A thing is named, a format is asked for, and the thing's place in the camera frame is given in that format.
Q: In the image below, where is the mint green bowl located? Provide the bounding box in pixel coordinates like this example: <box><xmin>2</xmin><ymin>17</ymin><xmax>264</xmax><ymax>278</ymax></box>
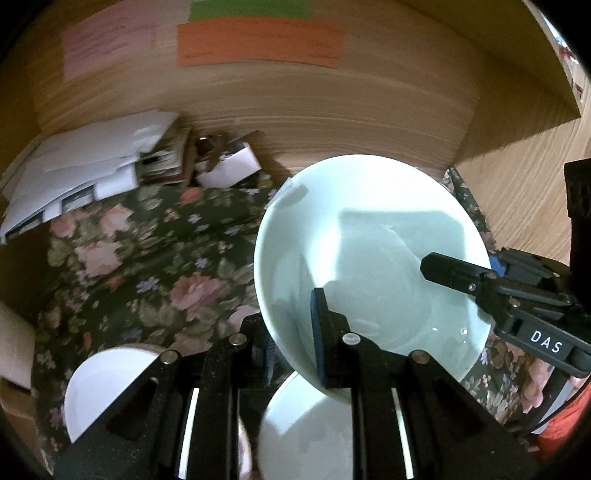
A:
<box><xmin>253</xmin><ymin>154</ymin><xmax>493</xmax><ymax>389</ymax></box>

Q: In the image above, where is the dark floral tablecloth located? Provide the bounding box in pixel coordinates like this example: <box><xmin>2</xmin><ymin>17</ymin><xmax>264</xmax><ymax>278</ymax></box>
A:
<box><xmin>30</xmin><ymin>166</ymin><xmax>578</xmax><ymax>476</ymax></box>

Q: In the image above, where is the orange paper sheet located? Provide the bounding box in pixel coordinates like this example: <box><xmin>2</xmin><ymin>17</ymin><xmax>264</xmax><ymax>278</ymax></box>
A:
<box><xmin>176</xmin><ymin>18</ymin><xmax>347</xmax><ymax>69</ymax></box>

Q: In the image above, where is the person's right hand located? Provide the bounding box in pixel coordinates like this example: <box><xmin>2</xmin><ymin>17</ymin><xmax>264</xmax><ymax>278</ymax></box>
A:
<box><xmin>522</xmin><ymin>357</ymin><xmax>555</xmax><ymax>415</ymax></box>

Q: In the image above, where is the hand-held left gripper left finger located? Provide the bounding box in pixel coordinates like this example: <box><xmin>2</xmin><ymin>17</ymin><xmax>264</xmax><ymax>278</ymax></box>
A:
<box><xmin>54</xmin><ymin>314</ymin><xmax>278</xmax><ymax>480</ymax></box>

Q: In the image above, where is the beige chair cushion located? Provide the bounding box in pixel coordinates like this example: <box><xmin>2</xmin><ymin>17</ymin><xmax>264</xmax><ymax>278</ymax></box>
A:
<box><xmin>0</xmin><ymin>300</ymin><xmax>38</xmax><ymax>391</ymax></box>

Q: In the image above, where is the mint green plate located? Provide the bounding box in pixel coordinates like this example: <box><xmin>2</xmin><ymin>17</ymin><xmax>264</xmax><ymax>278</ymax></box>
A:
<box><xmin>257</xmin><ymin>369</ymin><xmax>414</xmax><ymax>480</ymax></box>

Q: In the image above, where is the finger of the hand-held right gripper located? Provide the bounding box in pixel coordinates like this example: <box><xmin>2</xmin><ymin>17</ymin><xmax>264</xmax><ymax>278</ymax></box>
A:
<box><xmin>490</xmin><ymin>248</ymin><xmax>573</xmax><ymax>301</ymax></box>
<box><xmin>420</xmin><ymin>251</ymin><xmax>514</xmax><ymax>330</ymax></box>

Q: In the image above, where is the green paper sheet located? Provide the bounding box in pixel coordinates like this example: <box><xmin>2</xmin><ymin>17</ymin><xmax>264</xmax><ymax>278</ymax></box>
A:
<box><xmin>188</xmin><ymin>0</ymin><xmax>315</xmax><ymax>21</ymax></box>

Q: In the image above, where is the pink paper sheet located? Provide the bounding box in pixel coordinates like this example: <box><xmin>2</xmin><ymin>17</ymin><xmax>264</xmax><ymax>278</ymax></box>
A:
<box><xmin>62</xmin><ymin>0</ymin><xmax>155</xmax><ymax>84</ymax></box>

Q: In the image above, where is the large white plate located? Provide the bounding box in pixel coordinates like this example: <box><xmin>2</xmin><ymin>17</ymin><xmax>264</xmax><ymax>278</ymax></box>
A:
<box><xmin>64</xmin><ymin>346</ymin><xmax>200</xmax><ymax>480</ymax></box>

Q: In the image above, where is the small white box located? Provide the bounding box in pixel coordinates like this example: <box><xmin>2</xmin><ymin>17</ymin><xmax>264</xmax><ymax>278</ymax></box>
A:
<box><xmin>194</xmin><ymin>143</ymin><xmax>262</xmax><ymax>190</ymax></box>

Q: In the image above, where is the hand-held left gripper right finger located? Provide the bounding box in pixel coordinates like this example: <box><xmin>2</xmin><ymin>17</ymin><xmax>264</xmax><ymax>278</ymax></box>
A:
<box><xmin>308</xmin><ymin>287</ymin><xmax>541</xmax><ymax>480</ymax></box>

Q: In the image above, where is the stack of white papers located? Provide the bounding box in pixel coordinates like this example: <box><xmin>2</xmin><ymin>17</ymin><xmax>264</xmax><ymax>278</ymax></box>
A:
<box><xmin>0</xmin><ymin>110</ymin><xmax>181</xmax><ymax>244</ymax></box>

